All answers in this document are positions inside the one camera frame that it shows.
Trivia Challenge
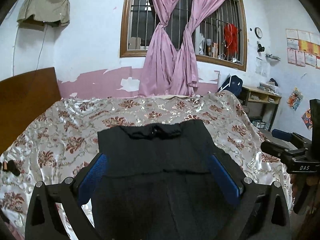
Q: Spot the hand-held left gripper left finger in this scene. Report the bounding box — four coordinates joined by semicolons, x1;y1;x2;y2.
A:
25;152;109;240

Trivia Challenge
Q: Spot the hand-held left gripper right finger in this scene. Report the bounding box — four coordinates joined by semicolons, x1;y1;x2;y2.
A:
209;153;292;240

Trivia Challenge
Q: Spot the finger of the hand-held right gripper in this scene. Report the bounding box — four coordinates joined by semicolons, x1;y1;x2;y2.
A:
260;141;310;158
272;129;311;147

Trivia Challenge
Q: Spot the black jacket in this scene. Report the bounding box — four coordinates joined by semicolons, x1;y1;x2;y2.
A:
91;119;247;240

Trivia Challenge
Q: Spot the person's right hand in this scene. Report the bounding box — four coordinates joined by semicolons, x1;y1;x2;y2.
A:
292;174;320;207

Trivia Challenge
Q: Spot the wooden shelf desk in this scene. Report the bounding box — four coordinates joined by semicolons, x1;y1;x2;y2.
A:
241;85;283;132

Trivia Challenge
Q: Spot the floral satin bedspread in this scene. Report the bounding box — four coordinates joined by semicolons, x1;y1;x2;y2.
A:
0;90;293;240

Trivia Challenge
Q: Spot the stack of books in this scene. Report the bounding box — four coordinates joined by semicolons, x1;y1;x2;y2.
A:
258;78;280;94

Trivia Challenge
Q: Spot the blue backpack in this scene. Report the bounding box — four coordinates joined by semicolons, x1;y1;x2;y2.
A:
218;75;243;95

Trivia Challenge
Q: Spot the small black cloth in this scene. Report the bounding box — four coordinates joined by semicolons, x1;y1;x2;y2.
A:
0;160;21;177

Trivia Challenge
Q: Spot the wooden headboard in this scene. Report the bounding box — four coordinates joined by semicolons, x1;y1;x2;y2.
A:
0;67;62;153

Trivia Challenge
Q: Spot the brown carton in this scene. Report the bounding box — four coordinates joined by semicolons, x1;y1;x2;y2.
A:
206;38;218;57

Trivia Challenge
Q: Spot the pink curtain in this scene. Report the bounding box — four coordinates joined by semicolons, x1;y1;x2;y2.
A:
169;0;238;96
138;0;198;97

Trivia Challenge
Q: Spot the barred wooden window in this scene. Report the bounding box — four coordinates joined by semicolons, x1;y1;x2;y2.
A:
119;0;248;72

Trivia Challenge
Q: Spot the white cardboard box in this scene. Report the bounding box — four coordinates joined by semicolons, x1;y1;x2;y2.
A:
128;37;141;50

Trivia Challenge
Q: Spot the colourful cartoon wall sticker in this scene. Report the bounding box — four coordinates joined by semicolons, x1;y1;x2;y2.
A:
287;87;304;111
301;108;313;130

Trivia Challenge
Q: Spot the white wall paper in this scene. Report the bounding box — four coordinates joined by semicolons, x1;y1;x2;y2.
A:
255;57;267;77

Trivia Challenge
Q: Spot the wall certificates group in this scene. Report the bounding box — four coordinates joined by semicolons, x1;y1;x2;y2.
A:
286;29;320;70

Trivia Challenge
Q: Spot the thin wall cable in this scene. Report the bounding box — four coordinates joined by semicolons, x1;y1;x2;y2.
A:
37;22;50;70

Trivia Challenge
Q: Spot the wooden wall shelf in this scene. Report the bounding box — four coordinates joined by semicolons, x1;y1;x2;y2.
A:
19;21;45;32

